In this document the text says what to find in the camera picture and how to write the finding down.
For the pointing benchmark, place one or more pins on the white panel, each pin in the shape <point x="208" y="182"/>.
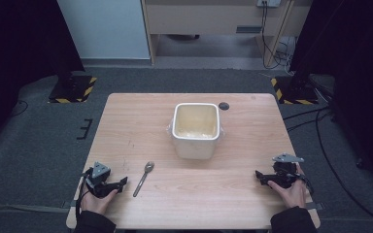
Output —
<point x="103" y="26"/>

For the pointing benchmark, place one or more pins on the metal spoon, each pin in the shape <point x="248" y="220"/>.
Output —
<point x="144" y="178"/>

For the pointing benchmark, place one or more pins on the grey power strip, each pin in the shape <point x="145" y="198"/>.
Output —
<point x="268" y="2"/>

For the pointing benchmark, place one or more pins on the person's right hand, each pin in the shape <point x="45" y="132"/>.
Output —
<point x="291" y="195"/>

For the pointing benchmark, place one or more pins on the dark curtain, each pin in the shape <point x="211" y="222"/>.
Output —
<point x="16" y="48"/>
<point x="362" y="64"/>

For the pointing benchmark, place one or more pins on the black stand base striped tape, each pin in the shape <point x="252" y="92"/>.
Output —
<point x="296" y="92"/>
<point x="71" y="90"/>

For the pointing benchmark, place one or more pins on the white square plastic container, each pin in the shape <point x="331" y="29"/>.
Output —
<point x="196" y="149"/>

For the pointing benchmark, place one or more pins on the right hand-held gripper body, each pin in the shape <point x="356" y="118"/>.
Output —
<point x="286" y="173"/>

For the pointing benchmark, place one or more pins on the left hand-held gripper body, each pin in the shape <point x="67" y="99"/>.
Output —
<point x="99" y="176"/>

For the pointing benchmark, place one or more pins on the dark round table grommet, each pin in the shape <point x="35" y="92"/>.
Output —
<point x="223" y="106"/>

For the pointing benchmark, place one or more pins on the person's left hand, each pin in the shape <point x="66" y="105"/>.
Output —
<point x="95" y="204"/>

